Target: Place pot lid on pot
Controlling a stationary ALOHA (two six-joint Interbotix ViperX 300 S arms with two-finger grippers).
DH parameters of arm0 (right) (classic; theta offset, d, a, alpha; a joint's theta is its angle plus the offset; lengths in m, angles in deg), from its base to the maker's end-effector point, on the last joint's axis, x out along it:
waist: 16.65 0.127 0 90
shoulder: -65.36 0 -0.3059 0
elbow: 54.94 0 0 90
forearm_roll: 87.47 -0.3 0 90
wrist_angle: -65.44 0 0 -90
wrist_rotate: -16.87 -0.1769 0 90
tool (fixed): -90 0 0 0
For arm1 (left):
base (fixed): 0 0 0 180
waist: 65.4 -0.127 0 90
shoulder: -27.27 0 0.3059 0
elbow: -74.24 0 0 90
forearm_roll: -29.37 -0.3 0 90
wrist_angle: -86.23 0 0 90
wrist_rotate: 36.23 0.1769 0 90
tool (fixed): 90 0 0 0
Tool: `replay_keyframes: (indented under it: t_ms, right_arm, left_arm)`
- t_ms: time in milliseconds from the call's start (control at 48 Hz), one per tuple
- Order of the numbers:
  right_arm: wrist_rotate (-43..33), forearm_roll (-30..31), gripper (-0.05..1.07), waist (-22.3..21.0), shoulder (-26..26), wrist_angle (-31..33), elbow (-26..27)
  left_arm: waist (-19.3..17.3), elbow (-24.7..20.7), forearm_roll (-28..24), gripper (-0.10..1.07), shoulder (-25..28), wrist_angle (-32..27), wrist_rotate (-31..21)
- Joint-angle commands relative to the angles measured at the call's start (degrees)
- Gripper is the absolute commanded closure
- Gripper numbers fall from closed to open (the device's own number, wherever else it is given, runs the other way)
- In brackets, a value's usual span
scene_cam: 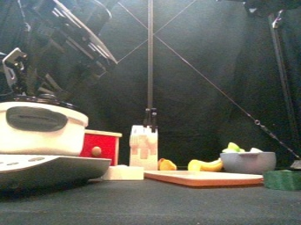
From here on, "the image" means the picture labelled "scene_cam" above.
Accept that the white toy pot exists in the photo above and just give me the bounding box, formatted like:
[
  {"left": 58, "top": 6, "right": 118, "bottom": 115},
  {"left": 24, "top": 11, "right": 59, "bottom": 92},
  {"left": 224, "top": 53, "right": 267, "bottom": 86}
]
[{"left": 0, "top": 100, "right": 91, "bottom": 157}]

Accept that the wooden box with red drawer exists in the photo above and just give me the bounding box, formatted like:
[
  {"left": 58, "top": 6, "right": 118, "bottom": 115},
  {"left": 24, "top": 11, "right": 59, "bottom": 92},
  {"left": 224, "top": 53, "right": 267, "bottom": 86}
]
[{"left": 79, "top": 129, "right": 123, "bottom": 167}]

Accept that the white flat toy cooktop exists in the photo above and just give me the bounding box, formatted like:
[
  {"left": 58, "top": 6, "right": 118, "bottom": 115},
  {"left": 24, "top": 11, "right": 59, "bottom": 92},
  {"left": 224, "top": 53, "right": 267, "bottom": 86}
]
[{"left": 0, "top": 154, "right": 113, "bottom": 192}]

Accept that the white knife block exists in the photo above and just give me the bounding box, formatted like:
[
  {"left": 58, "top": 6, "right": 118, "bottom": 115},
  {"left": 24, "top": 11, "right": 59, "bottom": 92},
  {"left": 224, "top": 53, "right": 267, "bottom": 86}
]
[{"left": 129, "top": 124, "right": 161, "bottom": 171}]

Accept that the white speckled block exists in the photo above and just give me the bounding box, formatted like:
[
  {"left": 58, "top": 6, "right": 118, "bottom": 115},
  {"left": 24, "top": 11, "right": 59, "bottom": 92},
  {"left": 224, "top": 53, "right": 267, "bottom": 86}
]
[{"left": 102, "top": 164, "right": 146, "bottom": 181}]

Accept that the orange toy fruit slice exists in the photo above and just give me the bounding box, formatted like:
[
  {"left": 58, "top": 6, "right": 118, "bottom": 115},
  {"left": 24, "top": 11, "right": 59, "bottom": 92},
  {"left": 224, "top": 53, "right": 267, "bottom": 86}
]
[{"left": 158, "top": 157, "right": 178, "bottom": 171}]

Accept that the yellow toy banana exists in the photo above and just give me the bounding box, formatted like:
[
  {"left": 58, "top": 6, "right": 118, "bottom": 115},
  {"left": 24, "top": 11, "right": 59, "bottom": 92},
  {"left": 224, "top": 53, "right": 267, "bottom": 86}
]
[{"left": 188, "top": 158, "right": 225, "bottom": 173}]

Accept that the wooden cutting board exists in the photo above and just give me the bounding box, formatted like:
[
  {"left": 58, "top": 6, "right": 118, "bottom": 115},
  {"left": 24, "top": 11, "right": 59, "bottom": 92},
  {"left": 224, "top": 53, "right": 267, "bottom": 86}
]
[{"left": 143, "top": 170, "right": 265, "bottom": 188}]

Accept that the green toy lettuce piece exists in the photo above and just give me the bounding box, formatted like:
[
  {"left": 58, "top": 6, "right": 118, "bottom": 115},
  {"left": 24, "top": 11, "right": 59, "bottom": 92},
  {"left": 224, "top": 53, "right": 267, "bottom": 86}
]
[{"left": 222, "top": 142, "right": 248, "bottom": 154}]

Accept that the grey toy bowl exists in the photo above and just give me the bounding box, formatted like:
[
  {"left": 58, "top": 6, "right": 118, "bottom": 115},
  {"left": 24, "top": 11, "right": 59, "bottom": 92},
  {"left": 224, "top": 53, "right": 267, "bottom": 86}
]
[{"left": 218, "top": 150, "right": 277, "bottom": 176}]

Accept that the green sponge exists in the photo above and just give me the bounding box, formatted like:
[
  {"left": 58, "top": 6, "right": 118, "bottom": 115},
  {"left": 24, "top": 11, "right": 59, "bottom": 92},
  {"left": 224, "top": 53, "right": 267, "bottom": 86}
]
[{"left": 263, "top": 169, "right": 301, "bottom": 192}]

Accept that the metal frame pole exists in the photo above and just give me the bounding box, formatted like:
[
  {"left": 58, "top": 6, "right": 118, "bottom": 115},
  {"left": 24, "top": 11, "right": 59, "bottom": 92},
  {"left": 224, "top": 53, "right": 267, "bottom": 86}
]
[{"left": 146, "top": 0, "right": 155, "bottom": 111}]

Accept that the grey slanted frame strut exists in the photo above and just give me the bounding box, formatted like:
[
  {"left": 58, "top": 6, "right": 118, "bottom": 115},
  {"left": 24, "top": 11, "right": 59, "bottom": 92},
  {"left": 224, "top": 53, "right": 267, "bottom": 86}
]
[{"left": 268, "top": 10, "right": 301, "bottom": 142}]

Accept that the grey anchor bracket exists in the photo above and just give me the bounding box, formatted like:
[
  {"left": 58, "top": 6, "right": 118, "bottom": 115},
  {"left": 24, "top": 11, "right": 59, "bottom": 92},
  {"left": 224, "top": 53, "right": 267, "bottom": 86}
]
[{"left": 289, "top": 159, "right": 301, "bottom": 171}]

